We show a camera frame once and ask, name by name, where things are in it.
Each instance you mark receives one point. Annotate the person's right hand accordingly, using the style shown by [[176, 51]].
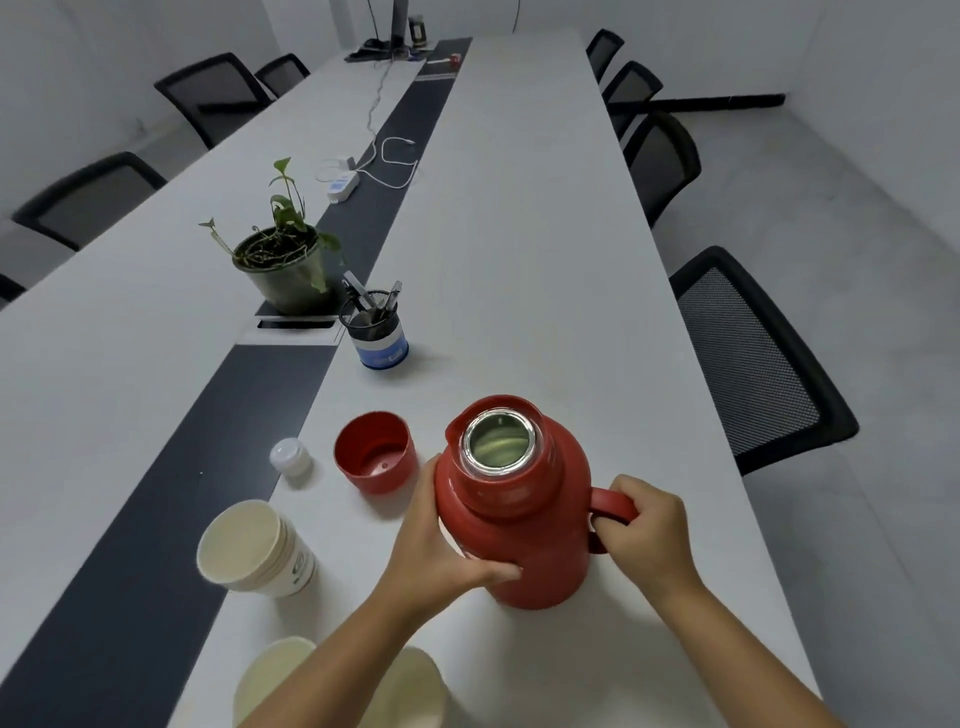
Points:
[[660, 547]]

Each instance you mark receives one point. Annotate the person's left hand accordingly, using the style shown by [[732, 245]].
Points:
[[420, 570]]

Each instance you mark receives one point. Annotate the red thermos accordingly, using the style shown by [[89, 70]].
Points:
[[525, 555]]

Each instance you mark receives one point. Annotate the red thermos lid cup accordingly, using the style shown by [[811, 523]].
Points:
[[375, 465]]

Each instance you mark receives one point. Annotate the white paper cup blue print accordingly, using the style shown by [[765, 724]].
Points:
[[420, 690], [262, 675]]

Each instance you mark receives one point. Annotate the white thermos stopper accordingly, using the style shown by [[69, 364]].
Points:
[[291, 457]]

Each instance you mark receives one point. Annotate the stack of white paper cups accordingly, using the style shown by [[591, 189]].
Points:
[[247, 547]]

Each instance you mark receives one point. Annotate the person's left forearm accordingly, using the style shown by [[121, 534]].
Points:
[[330, 675]]

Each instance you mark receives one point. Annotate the person's right forearm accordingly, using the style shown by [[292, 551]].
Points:
[[750, 667]]

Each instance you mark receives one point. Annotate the white conference table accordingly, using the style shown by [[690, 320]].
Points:
[[525, 225]]

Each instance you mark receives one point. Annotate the black mesh office chair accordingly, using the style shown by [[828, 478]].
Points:
[[210, 90], [82, 199], [630, 90], [750, 367], [602, 52], [660, 169], [281, 75], [9, 289]]

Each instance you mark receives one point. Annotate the black mesh pen holder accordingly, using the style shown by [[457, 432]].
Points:
[[382, 349]]

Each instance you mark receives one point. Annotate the silver utility knife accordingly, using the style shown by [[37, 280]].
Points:
[[393, 296]]

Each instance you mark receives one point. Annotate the black white marker pen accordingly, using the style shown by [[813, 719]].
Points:
[[356, 289]]

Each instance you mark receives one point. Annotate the potted green plant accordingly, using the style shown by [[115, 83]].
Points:
[[289, 289]]

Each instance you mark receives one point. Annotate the white power strip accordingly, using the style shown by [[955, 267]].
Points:
[[342, 187]]

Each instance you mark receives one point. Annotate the white charger plug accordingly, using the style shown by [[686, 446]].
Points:
[[346, 163]]

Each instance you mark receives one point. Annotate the laptop at table end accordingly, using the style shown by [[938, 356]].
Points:
[[367, 52]]

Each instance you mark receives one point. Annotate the dark glass jar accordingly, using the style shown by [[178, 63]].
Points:
[[417, 31]]

